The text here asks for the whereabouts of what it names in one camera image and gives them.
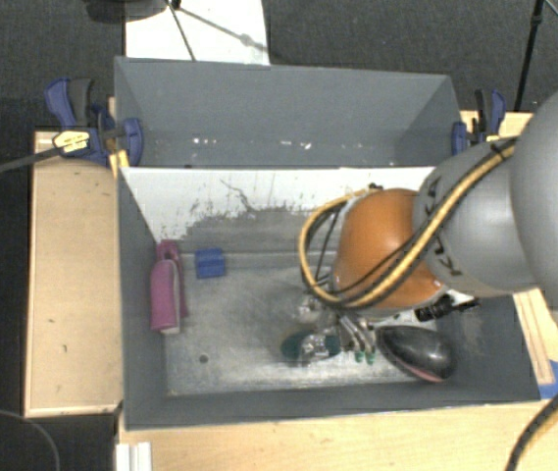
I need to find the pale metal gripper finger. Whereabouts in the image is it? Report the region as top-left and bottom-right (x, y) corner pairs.
(301, 333), (339, 363)
(298, 295), (331, 325)

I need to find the dark green round thing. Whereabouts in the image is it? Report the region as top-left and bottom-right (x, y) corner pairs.
(279, 331), (344, 368)

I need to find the blue sponge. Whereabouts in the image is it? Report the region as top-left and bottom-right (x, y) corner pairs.
(194, 247), (227, 280)

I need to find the purple and grey cloth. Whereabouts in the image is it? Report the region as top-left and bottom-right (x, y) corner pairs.
(149, 239), (190, 336)

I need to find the grey metal bin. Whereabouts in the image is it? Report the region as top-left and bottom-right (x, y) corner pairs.
(113, 55), (542, 432)

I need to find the pale wood flat board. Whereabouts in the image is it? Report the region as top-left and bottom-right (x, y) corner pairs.
(23, 130), (126, 419)

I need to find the black cylinder on white bracket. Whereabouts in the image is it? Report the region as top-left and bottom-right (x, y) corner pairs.
(414, 291), (482, 324)

